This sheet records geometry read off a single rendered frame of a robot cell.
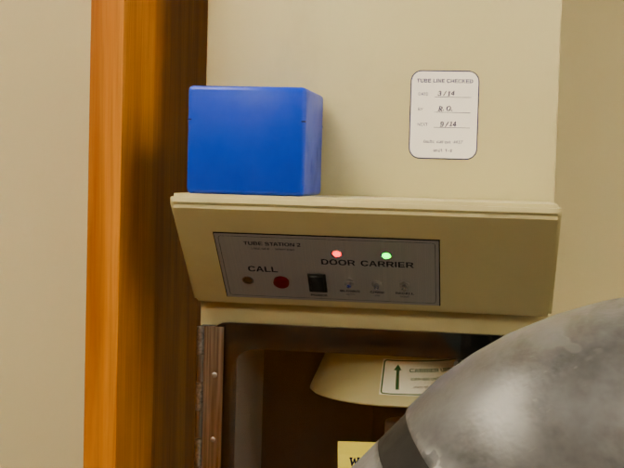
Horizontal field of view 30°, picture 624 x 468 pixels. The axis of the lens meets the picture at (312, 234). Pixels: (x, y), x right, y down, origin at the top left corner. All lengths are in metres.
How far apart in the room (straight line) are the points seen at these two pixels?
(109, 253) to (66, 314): 0.58
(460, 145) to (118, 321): 0.34
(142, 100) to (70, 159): 0.52
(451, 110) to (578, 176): 0.46
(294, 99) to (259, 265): 0.15
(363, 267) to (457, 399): 0.65
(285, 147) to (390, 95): 0.14
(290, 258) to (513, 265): 0.19
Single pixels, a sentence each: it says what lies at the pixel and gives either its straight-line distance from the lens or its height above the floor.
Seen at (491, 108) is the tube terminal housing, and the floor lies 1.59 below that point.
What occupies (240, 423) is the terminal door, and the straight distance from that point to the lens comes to 1.09.
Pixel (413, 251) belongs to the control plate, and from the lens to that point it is 0.97.
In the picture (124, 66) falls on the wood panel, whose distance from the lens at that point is 1.02.
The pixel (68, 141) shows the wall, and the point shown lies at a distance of 1.59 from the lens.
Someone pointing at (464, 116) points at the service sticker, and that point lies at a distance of 1.06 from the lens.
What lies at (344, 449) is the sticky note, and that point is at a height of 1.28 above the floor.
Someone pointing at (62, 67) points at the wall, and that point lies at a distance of 1.60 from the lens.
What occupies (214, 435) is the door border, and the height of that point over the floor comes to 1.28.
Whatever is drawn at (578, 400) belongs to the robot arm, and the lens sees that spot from 0.34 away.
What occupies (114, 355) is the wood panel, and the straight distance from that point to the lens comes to 1.03.
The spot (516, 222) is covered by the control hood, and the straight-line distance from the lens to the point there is 0.95.
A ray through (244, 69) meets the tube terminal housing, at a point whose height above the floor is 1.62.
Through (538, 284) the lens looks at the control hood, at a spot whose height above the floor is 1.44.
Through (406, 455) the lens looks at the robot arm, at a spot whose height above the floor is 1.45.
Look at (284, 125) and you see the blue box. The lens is 0.96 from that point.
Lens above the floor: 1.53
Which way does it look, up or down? 3 degrees down
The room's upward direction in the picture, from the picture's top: 2 degrees clockwise
